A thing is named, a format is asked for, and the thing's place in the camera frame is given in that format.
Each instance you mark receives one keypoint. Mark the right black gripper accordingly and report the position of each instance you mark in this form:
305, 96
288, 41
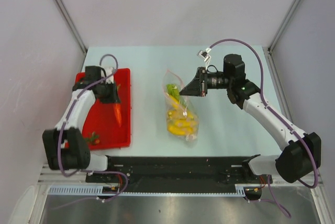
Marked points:
197, 87

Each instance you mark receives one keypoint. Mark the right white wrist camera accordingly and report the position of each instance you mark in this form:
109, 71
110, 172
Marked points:
205, 56

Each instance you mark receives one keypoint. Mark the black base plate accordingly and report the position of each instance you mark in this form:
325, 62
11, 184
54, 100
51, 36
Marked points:
181, 175

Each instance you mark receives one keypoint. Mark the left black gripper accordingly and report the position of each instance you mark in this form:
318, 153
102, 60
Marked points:
113, 98

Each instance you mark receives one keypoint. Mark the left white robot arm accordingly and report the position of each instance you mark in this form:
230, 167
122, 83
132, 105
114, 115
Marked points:
65, 146

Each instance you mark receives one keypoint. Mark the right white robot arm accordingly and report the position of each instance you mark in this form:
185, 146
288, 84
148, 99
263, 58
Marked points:
301, 152

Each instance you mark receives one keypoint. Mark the red strawberries with leaves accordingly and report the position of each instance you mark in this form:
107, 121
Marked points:
92, 139

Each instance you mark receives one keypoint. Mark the white slotted cable duct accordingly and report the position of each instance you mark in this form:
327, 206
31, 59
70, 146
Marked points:
80, 190

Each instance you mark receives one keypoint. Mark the red plastic tray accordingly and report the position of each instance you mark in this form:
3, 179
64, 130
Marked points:
101, 118

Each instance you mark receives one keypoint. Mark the green cucumber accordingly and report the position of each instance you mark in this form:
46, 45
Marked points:
173, 90

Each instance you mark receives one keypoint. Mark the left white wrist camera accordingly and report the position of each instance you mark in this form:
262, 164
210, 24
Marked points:
109, 74

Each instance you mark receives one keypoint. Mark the clear zip top bag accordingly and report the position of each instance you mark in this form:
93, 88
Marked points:
172, 78

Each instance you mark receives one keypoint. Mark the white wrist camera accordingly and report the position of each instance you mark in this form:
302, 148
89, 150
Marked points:
109, 74
205, 56

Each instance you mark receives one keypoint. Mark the orange carrot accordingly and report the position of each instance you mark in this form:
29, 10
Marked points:
117, 107

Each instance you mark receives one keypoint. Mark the small single yellow banana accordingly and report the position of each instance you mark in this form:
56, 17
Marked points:
174, 102

